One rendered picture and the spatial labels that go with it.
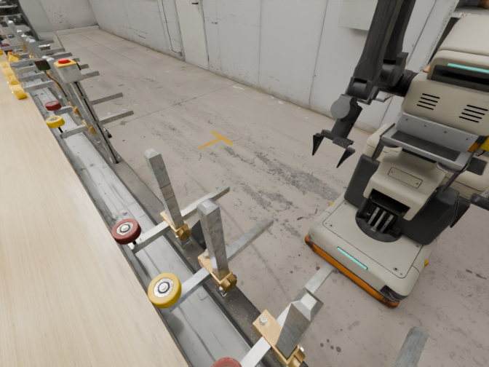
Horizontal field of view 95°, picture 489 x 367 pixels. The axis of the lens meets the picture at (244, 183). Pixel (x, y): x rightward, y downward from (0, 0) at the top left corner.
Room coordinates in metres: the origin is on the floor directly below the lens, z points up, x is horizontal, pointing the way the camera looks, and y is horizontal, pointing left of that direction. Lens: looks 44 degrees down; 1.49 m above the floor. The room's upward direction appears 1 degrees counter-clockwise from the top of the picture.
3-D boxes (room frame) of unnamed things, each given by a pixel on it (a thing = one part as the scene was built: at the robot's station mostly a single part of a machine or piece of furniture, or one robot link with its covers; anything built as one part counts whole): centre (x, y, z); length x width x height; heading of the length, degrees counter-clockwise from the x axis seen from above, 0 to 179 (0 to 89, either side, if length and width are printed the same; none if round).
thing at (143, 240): (0.55, 0.23, 0.80); 0.43 x 0.03 x 0.04; 132
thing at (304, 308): (0.12, -0.09, 0.89); 0.04 x 0.04 x 0.48; 42
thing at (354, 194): (0.92, -0.93, 0.59); 0.55 x 0.34 x 0.83; 42
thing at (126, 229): (0.42, 0.38, 0.85); 0.08 x 0.08 x 0.11
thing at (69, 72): (1.04, 0.74, 1.18); 0.07 x 0.07 x 0.08; 42
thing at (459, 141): (0.67, -0.65, 0.99); 0.28 x 0.16 x 0.22; 42
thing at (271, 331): (0.13, -0.08, 0.81); 0.14 x 0.06 x 0.05; 42
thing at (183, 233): (0.51, 0.26, 0.80); 0.14 x 0.06 x 0.05; 42
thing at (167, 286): (0.23, 0.21, 0.85); 0.08 x 0.08 x 0.11
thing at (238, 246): (0.37, 0.07, 0.81); 0.43 x 0.03 x 0.04; 132
